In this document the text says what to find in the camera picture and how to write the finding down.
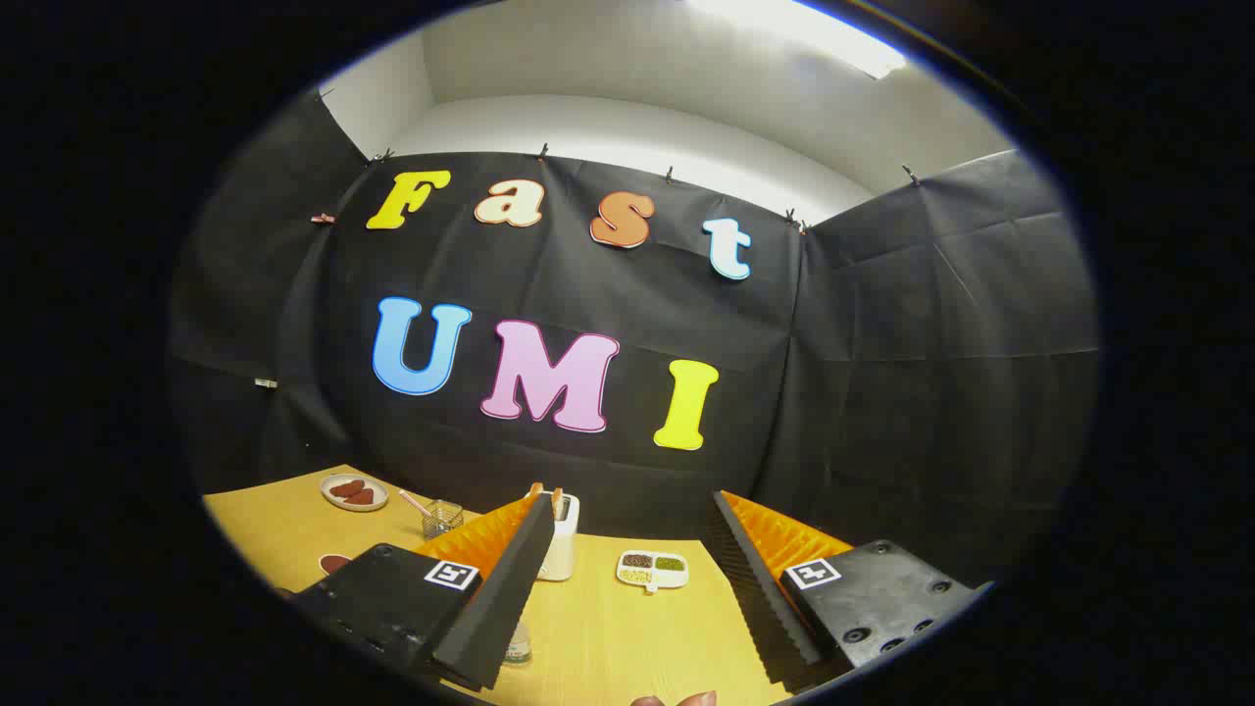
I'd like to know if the white toaster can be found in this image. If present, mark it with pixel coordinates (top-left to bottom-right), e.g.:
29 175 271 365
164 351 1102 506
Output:
537 490 581 582

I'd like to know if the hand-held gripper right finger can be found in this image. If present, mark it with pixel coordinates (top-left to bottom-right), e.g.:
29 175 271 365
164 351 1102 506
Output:
708 488 991 692

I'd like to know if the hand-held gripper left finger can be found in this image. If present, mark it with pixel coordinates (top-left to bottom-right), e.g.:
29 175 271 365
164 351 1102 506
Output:
292 482 558 692

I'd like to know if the black backdrop cloth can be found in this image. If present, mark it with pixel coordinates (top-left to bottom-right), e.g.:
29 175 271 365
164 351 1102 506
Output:
167 88 1099 589

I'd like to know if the white divided dish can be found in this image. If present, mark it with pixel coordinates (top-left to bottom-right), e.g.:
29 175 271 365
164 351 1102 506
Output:
616 550 689 592

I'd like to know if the white round plate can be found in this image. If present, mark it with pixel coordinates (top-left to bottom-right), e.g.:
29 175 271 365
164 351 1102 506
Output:
321 474 389 513

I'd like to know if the wooden table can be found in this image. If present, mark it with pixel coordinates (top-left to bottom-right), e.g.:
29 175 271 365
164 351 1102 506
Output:
201 464 795 706

